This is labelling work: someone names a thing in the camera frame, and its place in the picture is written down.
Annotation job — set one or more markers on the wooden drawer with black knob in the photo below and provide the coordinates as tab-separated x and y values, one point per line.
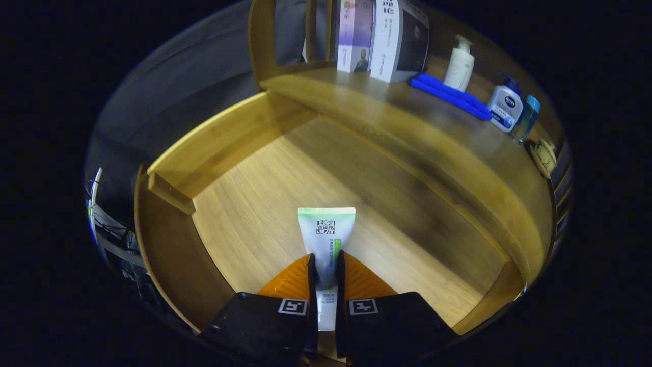
265	214

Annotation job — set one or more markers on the wooden cabinet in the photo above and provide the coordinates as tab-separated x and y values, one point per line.
262	41

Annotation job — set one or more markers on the white pump bottle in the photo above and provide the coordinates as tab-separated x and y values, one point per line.
458	69

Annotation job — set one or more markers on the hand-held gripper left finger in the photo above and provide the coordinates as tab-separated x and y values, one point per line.
254	326

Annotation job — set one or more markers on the blue folded cloth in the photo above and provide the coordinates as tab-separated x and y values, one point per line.
448	94

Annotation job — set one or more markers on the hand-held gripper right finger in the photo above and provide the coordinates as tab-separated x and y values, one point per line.
397	326

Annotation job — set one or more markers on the wooden countertop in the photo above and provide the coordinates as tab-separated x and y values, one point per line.
397	117

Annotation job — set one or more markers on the teal bottle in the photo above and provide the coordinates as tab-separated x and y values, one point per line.
527	117

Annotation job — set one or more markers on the purple book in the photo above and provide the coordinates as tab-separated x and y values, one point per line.
354	35

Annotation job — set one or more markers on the white book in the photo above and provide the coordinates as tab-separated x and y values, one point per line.
387	46

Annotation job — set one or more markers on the white and green tube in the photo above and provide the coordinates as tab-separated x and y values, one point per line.
326	229

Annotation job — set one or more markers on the white bottle with blue cap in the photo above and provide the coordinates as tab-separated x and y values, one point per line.
505	107

